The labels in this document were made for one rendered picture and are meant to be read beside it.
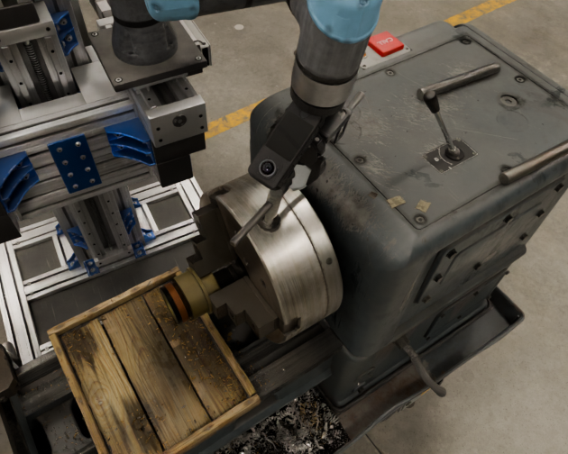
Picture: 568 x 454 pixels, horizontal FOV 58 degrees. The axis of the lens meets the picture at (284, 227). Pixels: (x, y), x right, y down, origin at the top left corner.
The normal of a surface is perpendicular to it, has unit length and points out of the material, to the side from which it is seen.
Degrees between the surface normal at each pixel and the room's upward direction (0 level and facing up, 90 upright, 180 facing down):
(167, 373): 0
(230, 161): 0
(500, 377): 0
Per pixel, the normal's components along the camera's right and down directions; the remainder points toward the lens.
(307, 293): 0.51, 0.34
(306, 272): 0.44, 0.14
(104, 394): 0.04, -0.59
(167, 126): 0.47, 0.73
